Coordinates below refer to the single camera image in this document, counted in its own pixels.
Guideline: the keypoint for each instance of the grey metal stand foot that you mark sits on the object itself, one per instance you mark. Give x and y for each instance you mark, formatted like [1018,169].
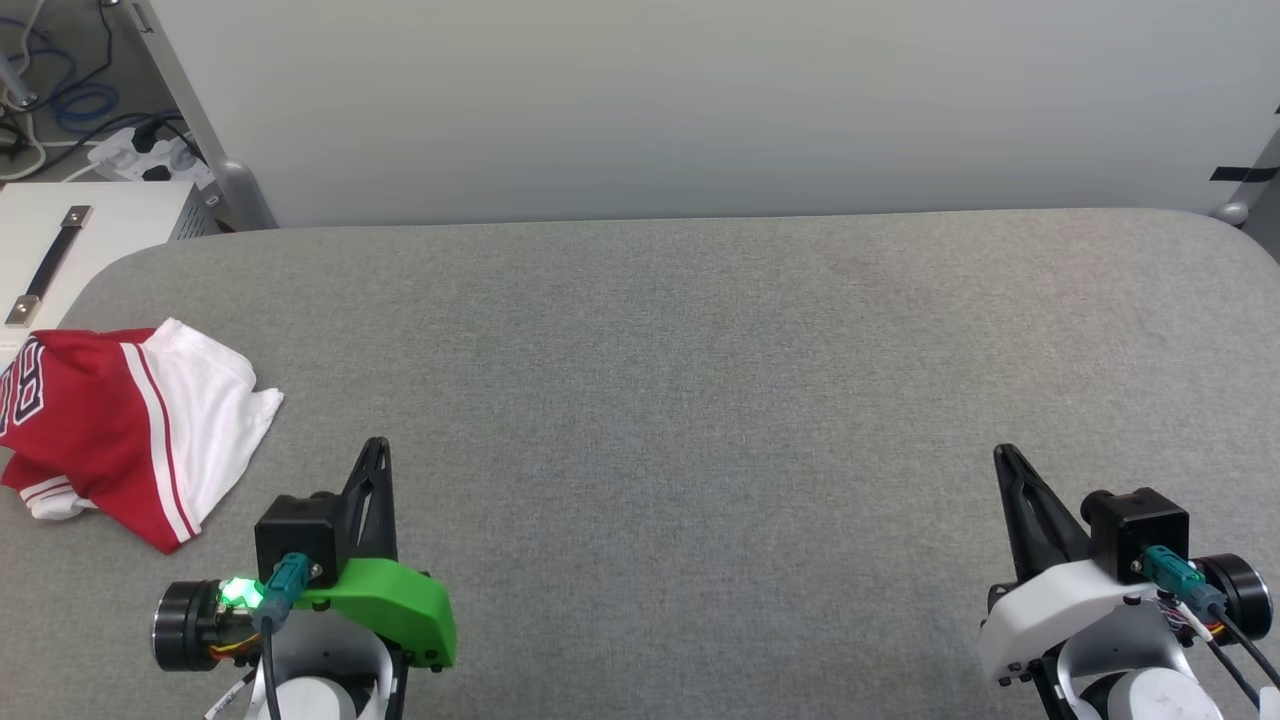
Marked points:
[15,90]

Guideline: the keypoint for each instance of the white power strip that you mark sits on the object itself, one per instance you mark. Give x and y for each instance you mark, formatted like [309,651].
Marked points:
[125,155]

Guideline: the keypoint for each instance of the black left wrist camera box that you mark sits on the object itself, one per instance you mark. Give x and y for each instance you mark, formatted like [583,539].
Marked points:
[295,525]

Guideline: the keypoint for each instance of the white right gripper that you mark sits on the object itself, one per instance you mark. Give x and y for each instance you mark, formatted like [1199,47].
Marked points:
[1060,610]

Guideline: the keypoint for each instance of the black left wrist motor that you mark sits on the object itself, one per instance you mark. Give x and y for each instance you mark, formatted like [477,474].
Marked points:
[185,625]

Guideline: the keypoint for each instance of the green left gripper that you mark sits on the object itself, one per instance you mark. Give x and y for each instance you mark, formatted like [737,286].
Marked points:
[400,600]

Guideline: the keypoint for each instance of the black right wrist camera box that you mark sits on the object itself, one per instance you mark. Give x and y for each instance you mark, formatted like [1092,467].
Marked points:
[1140,525]

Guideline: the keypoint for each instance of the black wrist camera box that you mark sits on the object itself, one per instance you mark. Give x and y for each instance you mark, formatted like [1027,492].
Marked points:
[295,525]
[1140,525]

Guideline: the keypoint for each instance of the grey metal panel leg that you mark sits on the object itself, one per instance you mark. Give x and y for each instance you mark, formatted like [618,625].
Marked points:
[1235,212]
[240,190]

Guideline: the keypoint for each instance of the red and white jersey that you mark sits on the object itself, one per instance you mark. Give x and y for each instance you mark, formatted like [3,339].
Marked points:
[90,430]

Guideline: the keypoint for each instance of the black tape strip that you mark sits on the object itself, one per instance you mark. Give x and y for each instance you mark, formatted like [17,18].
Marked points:
[1240,174]

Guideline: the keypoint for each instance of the white metal cabinet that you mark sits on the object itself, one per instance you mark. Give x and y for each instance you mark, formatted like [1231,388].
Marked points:
[120,230]

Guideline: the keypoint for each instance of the black right wrist motor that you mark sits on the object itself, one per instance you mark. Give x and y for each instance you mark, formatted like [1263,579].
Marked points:
[1242,595]

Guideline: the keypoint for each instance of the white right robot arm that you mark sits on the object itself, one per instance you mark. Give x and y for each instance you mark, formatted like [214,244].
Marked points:
[1160,700]

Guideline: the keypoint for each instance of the black wrist motor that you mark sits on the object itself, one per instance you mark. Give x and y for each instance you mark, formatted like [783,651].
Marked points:
[1242,595]
[185,625]

